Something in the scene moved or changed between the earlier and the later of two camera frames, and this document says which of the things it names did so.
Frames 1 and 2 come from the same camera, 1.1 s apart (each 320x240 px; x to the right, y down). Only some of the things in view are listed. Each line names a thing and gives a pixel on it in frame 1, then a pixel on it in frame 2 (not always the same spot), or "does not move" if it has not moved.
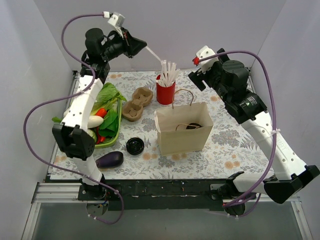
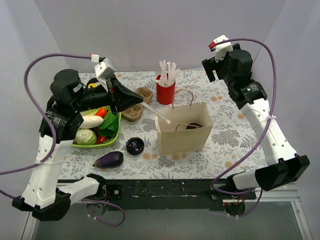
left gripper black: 128,44 to 114,95
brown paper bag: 184,129 does not move
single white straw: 154,54 to 168,121
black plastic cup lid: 192,127 does not move
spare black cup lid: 135,146 does not move
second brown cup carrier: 132,110 does not move
